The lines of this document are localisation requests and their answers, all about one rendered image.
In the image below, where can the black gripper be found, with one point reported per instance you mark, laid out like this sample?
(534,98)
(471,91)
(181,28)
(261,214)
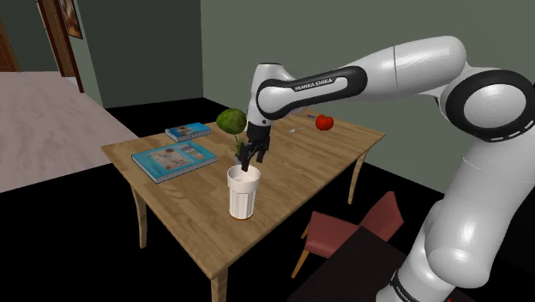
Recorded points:
(258,134)

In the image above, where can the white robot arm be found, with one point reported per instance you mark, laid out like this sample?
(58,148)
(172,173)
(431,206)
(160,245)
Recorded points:
(418,62)

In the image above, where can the small green potted plant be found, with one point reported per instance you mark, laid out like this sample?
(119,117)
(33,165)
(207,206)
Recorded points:
(238,146)

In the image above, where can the wooden table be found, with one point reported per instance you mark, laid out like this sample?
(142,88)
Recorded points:
(288,167)

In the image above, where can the white ribbed cup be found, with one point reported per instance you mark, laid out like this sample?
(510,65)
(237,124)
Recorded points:
(242,196)

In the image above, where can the green cabbage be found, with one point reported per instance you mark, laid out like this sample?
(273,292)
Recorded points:
(230,121)

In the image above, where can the small silver spoon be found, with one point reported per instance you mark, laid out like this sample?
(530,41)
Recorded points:
(296,130)

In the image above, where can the small blue book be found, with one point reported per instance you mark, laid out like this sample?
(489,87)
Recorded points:
(188,131)

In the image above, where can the blue pen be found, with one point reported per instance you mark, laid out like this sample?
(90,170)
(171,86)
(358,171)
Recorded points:
(311,116)

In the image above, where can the large blue book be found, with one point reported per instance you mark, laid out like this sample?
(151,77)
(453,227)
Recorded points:
(175,161)

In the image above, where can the red tomato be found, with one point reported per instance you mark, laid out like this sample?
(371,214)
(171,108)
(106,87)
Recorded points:
(324,122)

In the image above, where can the red chair with wooden legs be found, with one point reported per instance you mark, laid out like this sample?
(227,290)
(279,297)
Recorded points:
(330,234)

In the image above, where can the brown wooden door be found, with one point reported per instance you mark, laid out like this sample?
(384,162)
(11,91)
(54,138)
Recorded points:
(7,50)

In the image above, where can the brown door frame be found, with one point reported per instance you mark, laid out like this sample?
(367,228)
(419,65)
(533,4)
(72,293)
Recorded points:
(62,54)

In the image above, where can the framed wall picture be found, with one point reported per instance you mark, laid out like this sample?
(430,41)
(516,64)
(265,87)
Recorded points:
(70,19)

